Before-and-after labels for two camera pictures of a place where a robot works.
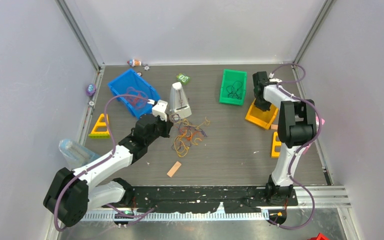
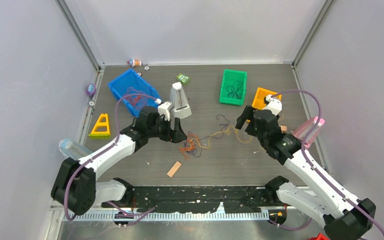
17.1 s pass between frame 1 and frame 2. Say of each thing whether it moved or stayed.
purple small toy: stayed
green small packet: stayed
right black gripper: moved
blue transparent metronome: stayed
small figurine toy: stayed
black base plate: stayed
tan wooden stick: stayed
